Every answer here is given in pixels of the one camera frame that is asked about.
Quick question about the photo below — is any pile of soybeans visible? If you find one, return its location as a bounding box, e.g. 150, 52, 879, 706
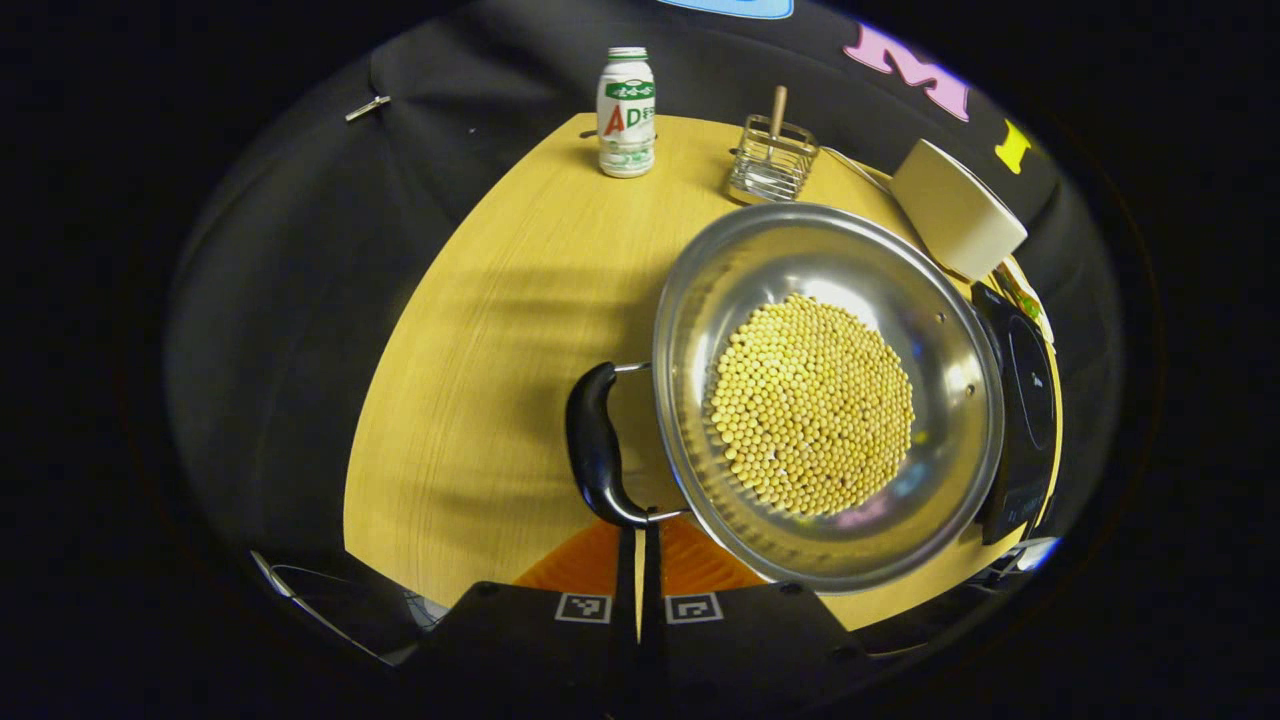
705, 292, 916, 518

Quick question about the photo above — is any white toaster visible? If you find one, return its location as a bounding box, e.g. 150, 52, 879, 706
890, 138, 1029, 283

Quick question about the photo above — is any steel pot with black handles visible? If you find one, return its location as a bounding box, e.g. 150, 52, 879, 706
565, 200, 1006, 596

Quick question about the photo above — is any black induction cooktop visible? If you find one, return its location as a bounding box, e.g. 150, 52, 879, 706
972, 283, 1059, 547

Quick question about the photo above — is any dark frame with silver edge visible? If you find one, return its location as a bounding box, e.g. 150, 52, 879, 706
250, 548, 451, 667

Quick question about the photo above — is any wire basket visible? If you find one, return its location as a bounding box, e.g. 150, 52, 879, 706
728, 115, 821, 204

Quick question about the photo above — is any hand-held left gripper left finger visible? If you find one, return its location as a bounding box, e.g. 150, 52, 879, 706
412, 518, 641, 716

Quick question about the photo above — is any sandwich with lettuce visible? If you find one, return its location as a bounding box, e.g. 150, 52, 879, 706
1003, 262, 1051, 341

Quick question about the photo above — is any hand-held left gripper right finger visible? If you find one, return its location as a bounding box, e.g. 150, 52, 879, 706
642, 516, 873, 715

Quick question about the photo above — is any white drink bottle green label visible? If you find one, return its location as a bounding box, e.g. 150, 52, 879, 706
597, 47, 658, 179

